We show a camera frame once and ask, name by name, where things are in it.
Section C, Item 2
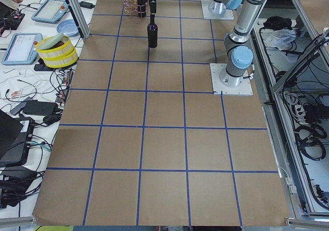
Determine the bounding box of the dark glass wine bottle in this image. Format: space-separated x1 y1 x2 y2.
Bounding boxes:
147 14 158 48

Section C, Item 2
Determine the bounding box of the yellow bamboo steamer basket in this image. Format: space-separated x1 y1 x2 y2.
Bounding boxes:
35 35 78 68

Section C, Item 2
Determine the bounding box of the dark bottle in rack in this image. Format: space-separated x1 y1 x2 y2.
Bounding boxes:
137 0 147 18

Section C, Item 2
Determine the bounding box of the blue plate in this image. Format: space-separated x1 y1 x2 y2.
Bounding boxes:
57 20 79 37

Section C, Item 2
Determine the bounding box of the teach pendant tablet upper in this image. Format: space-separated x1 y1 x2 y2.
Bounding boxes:
31 0 68 24

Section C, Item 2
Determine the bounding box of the teach pendant tablet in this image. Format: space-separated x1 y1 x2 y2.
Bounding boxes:
31 0 68 24
2 33 43 66

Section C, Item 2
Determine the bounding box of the pale green lid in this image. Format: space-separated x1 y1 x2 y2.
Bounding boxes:
37 33 63 50

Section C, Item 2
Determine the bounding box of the crumpled white cloth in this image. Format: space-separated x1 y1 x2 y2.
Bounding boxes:
264 29 296 51

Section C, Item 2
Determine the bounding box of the teach pendant tablet lower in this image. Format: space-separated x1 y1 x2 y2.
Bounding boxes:
2 33 43 66

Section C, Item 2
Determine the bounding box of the black power adapter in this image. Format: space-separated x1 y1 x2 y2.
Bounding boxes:
23 100 58 116

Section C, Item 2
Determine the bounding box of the black laptop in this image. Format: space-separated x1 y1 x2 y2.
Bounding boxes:
1 111 34 167

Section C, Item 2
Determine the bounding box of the copper wire wine rack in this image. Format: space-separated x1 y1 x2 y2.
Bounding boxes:
124 0 141 17

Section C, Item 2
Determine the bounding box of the aluminium frame post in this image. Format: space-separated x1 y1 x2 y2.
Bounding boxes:
65 0 90 40

